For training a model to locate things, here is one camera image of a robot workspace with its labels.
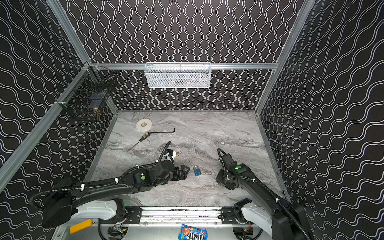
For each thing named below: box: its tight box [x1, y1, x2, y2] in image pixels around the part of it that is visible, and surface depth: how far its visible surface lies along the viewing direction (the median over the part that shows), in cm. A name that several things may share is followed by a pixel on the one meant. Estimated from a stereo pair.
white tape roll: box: [136, 118, 152, 132], surface depth 115 cm
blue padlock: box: [193, 165, 202, 177], surface depth 90 cm
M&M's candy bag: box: [178, 223, 208, 240], surface depth 70 cm
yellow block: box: [69, 218, 93, 234], surface depth 72 cm
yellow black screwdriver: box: [127, 131, 151, 152], surface depth 105 cm
